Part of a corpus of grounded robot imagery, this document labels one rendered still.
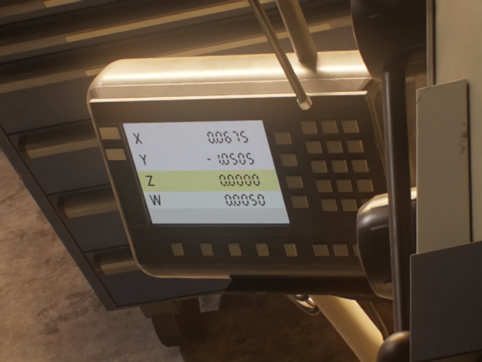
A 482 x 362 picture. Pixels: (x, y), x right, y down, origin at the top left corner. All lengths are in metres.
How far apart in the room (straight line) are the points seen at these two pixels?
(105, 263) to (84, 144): 0.28
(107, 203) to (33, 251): 0.67
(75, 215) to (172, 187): 1.22
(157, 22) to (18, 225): 1.09
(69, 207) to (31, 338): 0.54
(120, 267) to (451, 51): 2.34
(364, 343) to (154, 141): 0.34
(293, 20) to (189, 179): 0.21
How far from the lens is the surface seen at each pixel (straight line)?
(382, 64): 1.41
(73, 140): 3.40
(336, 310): 2.45
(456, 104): 1.25
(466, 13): 1.30
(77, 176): 3.49
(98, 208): 3.50
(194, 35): 3.22
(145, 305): 3.71
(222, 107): 2.23
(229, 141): 2.25
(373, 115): 2.17
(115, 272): 3.62
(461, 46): 1.29
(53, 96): 3.37
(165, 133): 2.28
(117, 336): 3.92
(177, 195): 2.31
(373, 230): 1.43
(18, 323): 4.04
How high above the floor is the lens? 2.74
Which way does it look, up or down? 43 degrees down
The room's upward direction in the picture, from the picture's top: 29 degrees counter-clockwise
